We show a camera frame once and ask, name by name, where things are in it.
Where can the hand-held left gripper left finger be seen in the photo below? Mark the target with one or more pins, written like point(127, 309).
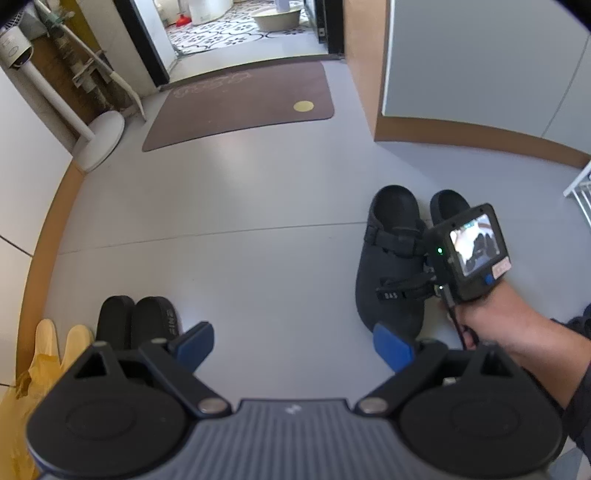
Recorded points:
point(198, 344)

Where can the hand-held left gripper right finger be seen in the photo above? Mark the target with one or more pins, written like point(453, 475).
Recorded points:
point(392, 346)

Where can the white shoe rack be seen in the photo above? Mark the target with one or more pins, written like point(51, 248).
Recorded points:
point(582, 194)

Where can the person's right forearm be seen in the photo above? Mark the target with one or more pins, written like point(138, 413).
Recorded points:
point(545, 341)

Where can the person's right hand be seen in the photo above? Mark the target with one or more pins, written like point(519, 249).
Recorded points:
point(489, 314)

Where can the black slide sandal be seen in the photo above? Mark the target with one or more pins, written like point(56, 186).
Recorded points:
point(152, 318)
point(115, 318)

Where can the brown doormat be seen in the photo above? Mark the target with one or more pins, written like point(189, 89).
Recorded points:
point(240, 106)

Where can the white pipe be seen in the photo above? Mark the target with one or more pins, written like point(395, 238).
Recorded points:
point(99, 66)

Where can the beige wash basin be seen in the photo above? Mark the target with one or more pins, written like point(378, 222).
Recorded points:
point(277, 21)

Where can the small red object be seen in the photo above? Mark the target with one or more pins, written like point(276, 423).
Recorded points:
point(185, 20)

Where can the white toilet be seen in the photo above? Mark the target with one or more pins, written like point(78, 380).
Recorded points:
point(210, 11)

